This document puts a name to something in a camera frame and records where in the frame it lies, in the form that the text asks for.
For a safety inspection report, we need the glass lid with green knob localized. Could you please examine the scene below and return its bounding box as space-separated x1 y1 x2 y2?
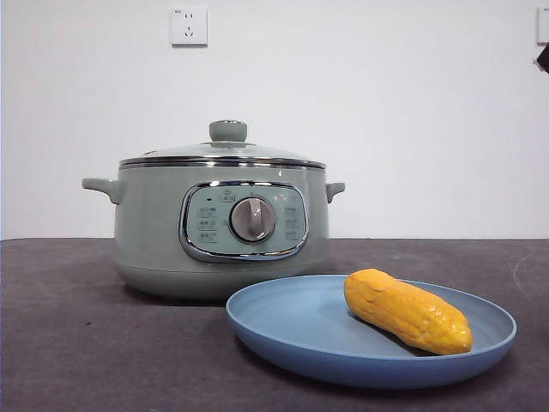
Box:
119 120 328 167

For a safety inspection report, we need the yellow corn cob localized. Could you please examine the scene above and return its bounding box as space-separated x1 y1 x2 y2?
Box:
343 268 474 355

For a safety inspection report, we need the blue round plate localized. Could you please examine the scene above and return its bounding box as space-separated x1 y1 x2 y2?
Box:
225 274 518 390

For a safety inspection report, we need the pale green electric steamer pot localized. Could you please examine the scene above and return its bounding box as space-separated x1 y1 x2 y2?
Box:
81 165 346 300

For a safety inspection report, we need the white wall socket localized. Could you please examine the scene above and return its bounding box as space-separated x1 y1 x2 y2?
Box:
172 7 208 47

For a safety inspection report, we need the white wall plate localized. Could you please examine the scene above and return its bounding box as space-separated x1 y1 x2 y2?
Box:
536 7 549 45

